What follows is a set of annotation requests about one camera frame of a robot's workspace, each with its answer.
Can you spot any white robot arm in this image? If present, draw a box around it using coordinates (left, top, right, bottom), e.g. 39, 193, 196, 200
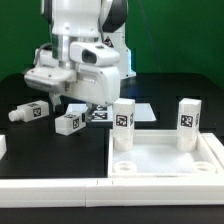
24, 0, 128, 122

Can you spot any white square table top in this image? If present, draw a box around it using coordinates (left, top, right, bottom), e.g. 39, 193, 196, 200
108, 130, 224, 178

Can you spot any white right obstacle bar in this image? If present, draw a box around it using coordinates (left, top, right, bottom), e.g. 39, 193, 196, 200
202, 133, 224, 168

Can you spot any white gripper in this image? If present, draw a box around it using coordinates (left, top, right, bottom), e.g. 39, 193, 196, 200
24, 64, 120, 123

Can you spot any white obstacle bar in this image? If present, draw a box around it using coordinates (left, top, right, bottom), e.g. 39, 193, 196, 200
0, 177, 224, 208
202, 133, 224, 168
0, 135, 7, 160

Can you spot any white front obstacle bar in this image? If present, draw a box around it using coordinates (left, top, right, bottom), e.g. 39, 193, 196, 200
0, 177, 224, 208

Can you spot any white left obstacle bar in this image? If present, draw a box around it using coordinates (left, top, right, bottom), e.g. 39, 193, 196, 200
0, 135, 7, 160

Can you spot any white marker sheet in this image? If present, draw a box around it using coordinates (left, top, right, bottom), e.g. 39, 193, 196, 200
66, 103, 156, 122

